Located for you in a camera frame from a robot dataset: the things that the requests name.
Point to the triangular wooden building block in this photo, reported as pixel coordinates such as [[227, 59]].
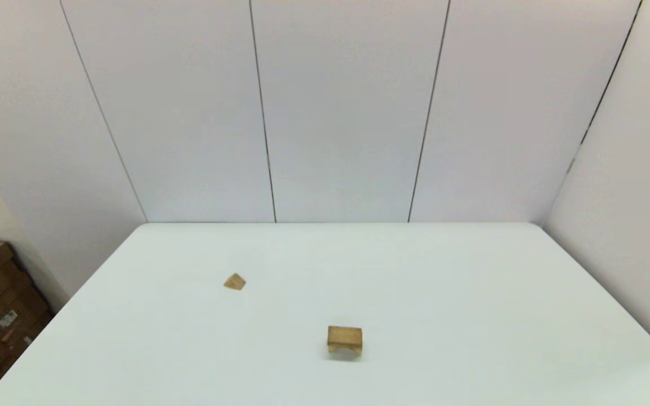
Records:
[[235, 282]]

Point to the labelled brown cardboard box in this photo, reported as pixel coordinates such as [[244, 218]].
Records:
[[3, 338]]

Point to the arched wooden building block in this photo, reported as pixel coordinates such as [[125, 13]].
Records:
[[345, 351]]

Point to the rectangular wooden building block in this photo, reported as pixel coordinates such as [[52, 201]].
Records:
[[345, 335]]

